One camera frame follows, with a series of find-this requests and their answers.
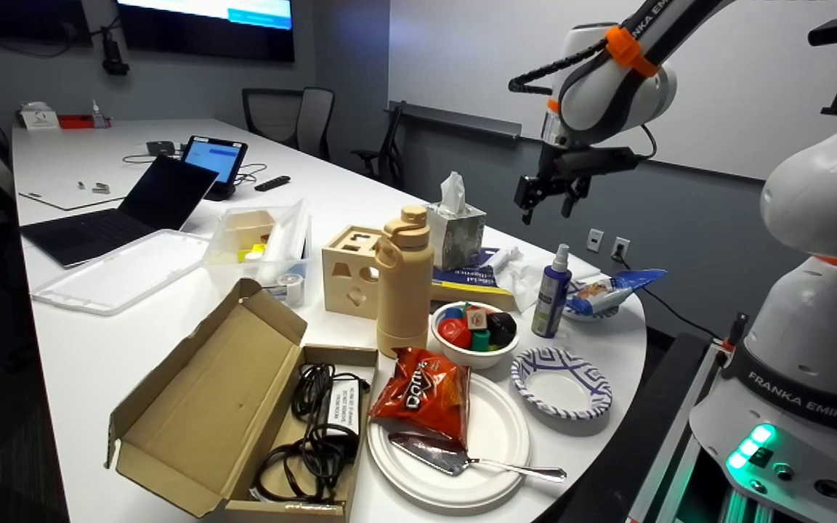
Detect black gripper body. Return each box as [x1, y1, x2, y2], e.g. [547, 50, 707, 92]
[517, 143, 645, 199]

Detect white cloth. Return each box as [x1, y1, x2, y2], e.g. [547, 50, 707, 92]
[479, 241, 549, 313]

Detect blue Artificial Intelligence book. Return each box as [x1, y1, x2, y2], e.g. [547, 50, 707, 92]
[427, 243, 517, 310]

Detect blue patterned paper plate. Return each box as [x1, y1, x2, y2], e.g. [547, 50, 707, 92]
[509, 343, 617, 424]

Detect plain white plate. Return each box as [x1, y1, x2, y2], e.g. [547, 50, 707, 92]
[366, 372, 536, 515]

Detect grey tissue box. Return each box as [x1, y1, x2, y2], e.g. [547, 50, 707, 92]
[430, 170, 489, 273]

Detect blue pretzel crisps bag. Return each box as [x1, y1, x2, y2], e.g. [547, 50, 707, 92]
[566, 265, 672, 315]

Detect blue spray bottle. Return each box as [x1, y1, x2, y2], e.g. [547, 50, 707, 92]
[530, 243, 576, 339]

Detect blue white cracker bag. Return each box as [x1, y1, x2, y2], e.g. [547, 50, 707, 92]
[565, 273, 649, 323]

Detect black toy block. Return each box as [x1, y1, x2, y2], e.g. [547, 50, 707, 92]
[489, 313, 517, 349]

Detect red toy block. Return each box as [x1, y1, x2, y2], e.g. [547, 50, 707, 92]
[440, 315, 473, 349]

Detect wooden block toy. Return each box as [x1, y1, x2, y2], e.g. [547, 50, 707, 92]
[371, 202, 437, 361]

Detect dark office chair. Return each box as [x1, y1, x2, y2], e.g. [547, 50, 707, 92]
[354, 99, 411, 188]

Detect white bowl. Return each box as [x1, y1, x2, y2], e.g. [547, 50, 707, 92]
[425, 300, 524, 372]

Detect wooden shape sorter box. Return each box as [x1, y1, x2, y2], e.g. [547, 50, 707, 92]
[321, 223, 387, 318]

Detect red Doritos chip bag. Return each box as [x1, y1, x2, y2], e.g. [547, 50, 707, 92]
[369, 346, 473, 452]

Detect grey mesh office chair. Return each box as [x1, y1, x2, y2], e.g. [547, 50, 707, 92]
[238, 85, 306, 148]
[297, 85, 338, 157]

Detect black slim remote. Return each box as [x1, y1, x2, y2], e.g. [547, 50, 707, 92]
[252, 170, 294, 193]

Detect metal spoon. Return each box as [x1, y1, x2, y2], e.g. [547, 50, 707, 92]
[387, 429, 571, 485]

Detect black power adapter white label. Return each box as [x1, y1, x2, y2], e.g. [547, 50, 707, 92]
[325, 372, 369, 439]

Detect clear plastic container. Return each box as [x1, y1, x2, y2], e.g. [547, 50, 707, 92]
[200, 196, 315, 308]

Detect black tablet blue screen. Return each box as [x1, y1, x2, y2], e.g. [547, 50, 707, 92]
[180, 132, 251, 199]

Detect black laptop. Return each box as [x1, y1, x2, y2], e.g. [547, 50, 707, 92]
[18, 154, 220, 269]

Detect open cardboard box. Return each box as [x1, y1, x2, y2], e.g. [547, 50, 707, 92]
[103, 275, 382, 523]

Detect clear plastic lid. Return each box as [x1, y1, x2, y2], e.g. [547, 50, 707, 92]
[31, 225, 209, 315]

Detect black webcam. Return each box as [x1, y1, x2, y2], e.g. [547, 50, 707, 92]
[95, 18, 133, 77]

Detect red flat box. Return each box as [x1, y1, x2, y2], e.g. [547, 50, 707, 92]
[56, 111, 111, 131]

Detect white papers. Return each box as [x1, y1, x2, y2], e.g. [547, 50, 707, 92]
[18, 176, 121, 215]

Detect white tissue pack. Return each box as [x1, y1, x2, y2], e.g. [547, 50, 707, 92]
[18, 99, 62, 132]

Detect black corrugated cable hose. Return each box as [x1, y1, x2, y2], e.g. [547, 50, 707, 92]
[509, 38, 624, 95]

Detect black wall power cable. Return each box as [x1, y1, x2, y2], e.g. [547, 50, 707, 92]
[617, 252, 736, 343]

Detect black coiled cable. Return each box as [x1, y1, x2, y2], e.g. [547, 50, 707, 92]
[252, 356, 363, 504]

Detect wall TV screen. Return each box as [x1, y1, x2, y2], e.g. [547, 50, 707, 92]
[111, 0, 297, 64]

